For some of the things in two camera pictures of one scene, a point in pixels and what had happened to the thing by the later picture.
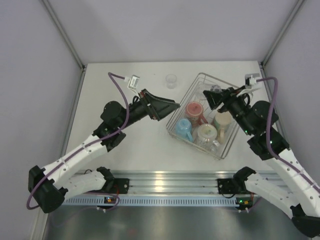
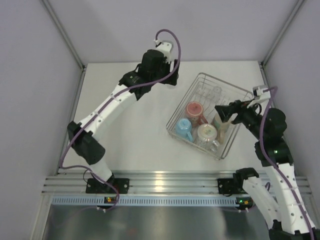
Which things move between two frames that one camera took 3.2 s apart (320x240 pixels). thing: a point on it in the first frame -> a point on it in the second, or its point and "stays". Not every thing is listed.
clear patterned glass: (207, 134) stays
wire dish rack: (193, 122) stays
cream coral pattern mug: (222, 122) stays
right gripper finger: (214, 99) -> (225, 111)
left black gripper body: (140, 109) -> (171, 80)
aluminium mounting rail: (172, 182) stays
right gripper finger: (231, 90) -> (238, 103)
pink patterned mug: (193, 112) stays
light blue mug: (183, 129) stays
